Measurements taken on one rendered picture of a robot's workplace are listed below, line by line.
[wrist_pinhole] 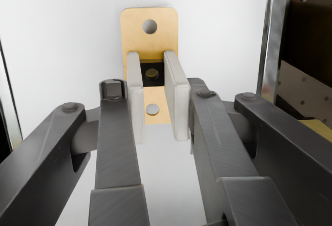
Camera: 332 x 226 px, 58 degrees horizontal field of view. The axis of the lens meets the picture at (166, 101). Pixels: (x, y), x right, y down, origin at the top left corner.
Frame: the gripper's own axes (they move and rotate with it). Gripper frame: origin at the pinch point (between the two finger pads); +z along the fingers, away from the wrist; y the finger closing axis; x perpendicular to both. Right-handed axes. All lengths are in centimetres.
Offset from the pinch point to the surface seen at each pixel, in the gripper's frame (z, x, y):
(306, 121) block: 5.0, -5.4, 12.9
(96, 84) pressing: 6.0, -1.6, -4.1
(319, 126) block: 3.9, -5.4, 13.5
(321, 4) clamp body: 8.3, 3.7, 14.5
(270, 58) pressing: 5.6, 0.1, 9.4
